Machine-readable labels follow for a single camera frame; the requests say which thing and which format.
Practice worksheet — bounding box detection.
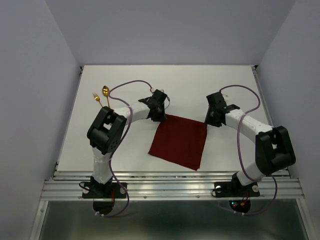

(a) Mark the dark red cloth napkin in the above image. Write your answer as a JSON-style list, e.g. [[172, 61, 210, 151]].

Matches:
[[148, 114, 207, 171]]

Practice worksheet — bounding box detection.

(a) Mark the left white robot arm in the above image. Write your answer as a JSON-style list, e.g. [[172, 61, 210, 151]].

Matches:
[[79, 89, 168, 199]]

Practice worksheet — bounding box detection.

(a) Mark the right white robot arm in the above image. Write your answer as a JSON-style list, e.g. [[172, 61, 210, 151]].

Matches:
[[205, 92, 296, 198]]

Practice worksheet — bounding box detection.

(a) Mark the gold spoon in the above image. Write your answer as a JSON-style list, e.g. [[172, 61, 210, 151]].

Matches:
[[102, 85, 111, 108]]

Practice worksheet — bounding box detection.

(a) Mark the gold fork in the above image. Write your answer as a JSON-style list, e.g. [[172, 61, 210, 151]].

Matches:
[[92, 92, 103, 107]]

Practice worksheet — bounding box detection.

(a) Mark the right aluminium table edge rail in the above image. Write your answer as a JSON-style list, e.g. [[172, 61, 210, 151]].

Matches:
[[251, 64, 291, 176]]

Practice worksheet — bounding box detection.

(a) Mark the aluminium mounting rail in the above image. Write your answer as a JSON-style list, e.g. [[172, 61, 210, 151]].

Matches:
[[40, 170, 305, 201]]

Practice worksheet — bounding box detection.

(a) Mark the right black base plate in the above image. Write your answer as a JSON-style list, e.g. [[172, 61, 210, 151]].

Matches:
[[211, 181, 260, 199]]

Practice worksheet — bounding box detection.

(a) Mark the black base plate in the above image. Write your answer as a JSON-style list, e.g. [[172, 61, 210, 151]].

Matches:
[[211, 181, 260, 199], [79, 182, 127, 199]]

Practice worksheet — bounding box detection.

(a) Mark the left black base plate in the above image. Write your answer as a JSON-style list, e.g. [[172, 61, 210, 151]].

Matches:
[[79, 182, 127, 199]]

